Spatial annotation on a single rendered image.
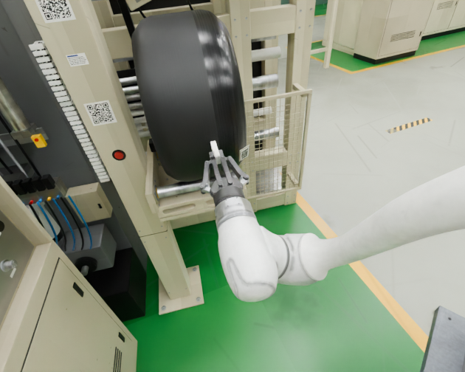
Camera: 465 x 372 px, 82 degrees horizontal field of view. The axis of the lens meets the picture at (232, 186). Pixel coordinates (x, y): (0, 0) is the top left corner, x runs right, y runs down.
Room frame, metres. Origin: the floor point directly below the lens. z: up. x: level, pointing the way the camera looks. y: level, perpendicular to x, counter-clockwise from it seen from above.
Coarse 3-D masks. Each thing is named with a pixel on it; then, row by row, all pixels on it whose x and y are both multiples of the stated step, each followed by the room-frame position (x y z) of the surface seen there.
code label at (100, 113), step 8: (88, 104) 0.82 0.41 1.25; (96, 104) 0.82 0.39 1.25; (104, 104) 0.82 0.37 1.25; (88, 112) 0.82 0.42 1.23; (96, 112) 0.82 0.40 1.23; (104, 112) 0.82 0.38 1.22; (112, 112) 0.83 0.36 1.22; (96, 120) 0.82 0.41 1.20; (104, 120) 0.82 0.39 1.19; (112, 120) 0.83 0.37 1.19
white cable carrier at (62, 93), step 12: (36, 48) 0.82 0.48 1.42; (36, 60) 0.82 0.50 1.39; (48, 60) 0.82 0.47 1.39; (48, 72) 0.82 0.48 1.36; (60, 84) 0.85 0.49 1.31; (60, 96) 0.84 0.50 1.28; (72, 108) 0.82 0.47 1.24; (72, 120) 0.84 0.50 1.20; (84, 132) 0.82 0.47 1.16; (84, 144) 0.82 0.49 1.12; (96, 156) 0.85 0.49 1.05; (96, 168) 0.82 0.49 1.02; (108, 180) 0.82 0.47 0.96
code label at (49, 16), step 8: (40, 0) 0.82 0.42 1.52; (48, 0) 0.82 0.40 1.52; (56, 0) 0.82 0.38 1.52; (64, 0) 0.83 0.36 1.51; (40, 8) 0.82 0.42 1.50; (48, 8) 0.82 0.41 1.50; (56, 8) 0.82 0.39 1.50; (64, 8) 0.82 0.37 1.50; (48, 16) 0.82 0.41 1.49; (56, 16) 0.82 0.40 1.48; (64, 16) 0.82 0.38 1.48; (72, 16) 0.83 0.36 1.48
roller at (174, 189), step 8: (224, 176) 0.81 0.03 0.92; (232, 176) 0.81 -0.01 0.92; (176, 184) 0.79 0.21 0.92; (184, 184) 0.79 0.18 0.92; (192, 184) 0.79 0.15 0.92; (200, 184) 0.79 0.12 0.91; (160, 192) 0.77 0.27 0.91; (168, 192) 0.77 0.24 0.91; (176, 192) 0.77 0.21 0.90; (184, 192) 0.77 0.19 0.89
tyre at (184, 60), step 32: (160, 32) 0.83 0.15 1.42; (192, 32) 0.82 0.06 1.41; (224, 32) 0.86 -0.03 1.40; (160, 64) 0.74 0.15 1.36; (192, 64) 0.75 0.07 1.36; (224, 64) 0.75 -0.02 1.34; (160, 96) 0.70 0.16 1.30; (192, 96) 0.70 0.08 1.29; (224, 96) 0.71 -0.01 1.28; (160, 128) 0.67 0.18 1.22; (192, 128) 0.67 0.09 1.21; (224, 128) 0.68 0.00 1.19; (160, 160) 0.70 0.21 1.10; (192, 160) 0.67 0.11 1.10
